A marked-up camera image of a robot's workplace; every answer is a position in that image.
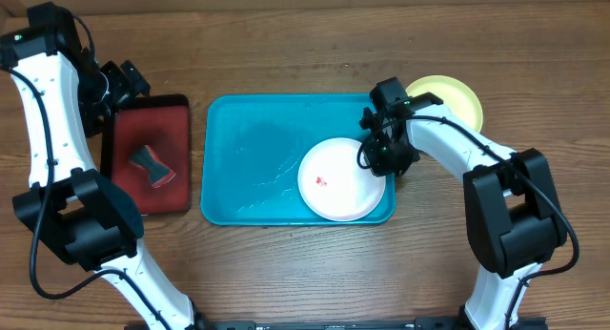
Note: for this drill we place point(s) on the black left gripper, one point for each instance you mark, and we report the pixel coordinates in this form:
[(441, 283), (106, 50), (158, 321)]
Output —
[(123, 84)]

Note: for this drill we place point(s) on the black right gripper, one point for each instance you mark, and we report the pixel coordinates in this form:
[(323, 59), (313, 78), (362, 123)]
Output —
[(375, 154)]

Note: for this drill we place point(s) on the pink plate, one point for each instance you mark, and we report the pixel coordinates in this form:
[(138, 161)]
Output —
[(333, 184)]

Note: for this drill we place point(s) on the yellow plate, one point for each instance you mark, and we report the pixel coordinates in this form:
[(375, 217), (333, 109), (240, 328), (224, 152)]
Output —
[(460, 99)]

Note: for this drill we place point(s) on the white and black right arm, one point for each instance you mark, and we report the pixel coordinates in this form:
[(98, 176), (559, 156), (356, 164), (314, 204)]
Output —
[(513, 218)]

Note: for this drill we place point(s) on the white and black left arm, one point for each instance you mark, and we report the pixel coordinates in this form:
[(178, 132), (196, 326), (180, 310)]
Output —
[(70, 207)]

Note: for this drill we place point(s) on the black tray with red liquid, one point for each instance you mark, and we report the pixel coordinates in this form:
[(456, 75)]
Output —
[(163, 123)]

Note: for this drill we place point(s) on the teal plastic tray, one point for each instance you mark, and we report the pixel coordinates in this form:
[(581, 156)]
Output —
[(253, 148)]

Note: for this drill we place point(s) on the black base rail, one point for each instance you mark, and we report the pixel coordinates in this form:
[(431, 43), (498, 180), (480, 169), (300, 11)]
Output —
[(422, 323)]

